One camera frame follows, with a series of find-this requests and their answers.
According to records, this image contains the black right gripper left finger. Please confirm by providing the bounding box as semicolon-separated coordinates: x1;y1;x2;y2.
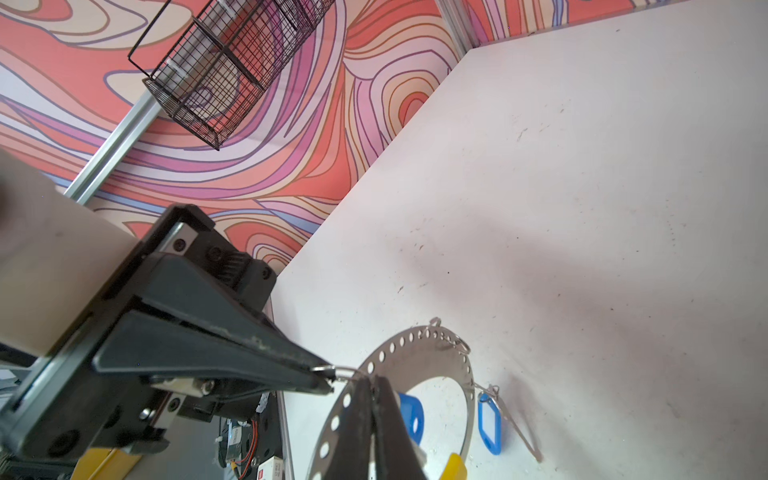
323;377;373;480

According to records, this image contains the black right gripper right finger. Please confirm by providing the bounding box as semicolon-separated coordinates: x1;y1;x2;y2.
371;376;426;480

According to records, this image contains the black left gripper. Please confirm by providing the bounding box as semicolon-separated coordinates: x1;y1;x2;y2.
1;205;331;462

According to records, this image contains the blue headed key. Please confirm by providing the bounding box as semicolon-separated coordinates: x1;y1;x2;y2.
398;392;425;445

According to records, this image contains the blue key tag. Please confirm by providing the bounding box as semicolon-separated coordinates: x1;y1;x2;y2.
478;393;503;456

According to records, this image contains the silver metal keyring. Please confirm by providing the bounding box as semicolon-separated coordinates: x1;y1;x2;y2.
305;318;543;479

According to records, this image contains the small white red box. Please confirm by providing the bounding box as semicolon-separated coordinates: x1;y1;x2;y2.
256;456;285;480

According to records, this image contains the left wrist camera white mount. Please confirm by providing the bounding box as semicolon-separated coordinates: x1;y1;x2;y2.
1;152;138;357

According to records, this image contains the black wire basket left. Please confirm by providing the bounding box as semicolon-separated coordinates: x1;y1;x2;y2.
126;1;335;150

